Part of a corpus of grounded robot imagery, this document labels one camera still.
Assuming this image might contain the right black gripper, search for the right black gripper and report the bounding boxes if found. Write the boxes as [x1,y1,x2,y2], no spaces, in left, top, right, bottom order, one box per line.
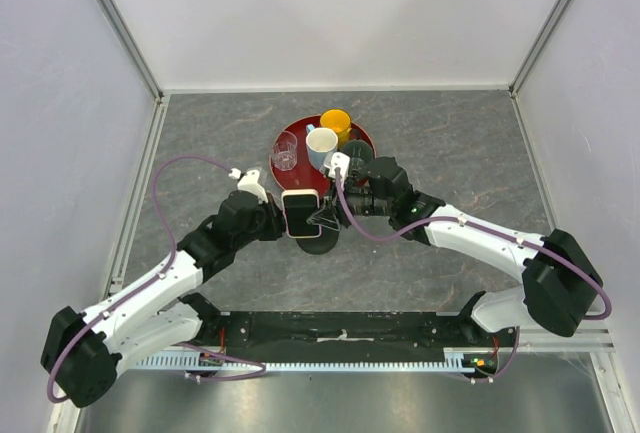
[307,174,393,232]

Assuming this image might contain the black phone stand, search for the black phone stand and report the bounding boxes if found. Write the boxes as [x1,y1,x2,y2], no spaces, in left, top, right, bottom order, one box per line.
[296,229,339,255]

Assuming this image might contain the phone with pink case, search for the phone with pink case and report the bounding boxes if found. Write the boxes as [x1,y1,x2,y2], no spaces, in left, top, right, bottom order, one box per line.
[281,189,321,239]

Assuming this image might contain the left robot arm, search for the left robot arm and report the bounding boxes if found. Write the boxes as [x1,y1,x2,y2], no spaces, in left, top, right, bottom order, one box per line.
[41,191,284,408]

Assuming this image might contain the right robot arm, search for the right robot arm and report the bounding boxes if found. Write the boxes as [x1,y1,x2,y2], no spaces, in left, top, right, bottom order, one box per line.
[315,152,612,347]

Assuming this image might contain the red round tray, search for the red round tray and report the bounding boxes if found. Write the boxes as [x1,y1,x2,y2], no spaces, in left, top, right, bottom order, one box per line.
[269,113,377,202]

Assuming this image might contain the clear plastic cup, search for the clear plastic cup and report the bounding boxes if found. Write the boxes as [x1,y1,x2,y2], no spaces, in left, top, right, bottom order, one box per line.
[270,131,298,171]

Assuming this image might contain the dark green glass mug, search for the dark green glass mug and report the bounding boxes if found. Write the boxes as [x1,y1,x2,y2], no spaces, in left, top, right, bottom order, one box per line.
[340,139,375,166]

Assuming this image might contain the light blue mug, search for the light blue mug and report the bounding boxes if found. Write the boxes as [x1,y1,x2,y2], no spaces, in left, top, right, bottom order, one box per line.
[305,124,338,170]

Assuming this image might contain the yellow mug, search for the yellow mug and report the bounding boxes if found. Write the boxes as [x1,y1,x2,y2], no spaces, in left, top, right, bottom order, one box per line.
[320,109,352,147]

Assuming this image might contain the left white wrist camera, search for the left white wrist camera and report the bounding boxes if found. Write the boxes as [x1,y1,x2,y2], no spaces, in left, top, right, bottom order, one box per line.
[228,167,268,204]

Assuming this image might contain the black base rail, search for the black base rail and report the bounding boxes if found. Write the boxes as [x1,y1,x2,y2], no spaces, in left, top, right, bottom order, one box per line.
[200,311,515,363]

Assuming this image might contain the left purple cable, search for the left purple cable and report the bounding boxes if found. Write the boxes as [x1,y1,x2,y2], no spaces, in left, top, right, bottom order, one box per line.
[45,155,234,404]

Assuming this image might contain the slotted cable duct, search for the slotted cable duct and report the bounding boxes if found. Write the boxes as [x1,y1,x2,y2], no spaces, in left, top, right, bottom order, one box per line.
[134,349,497,374]

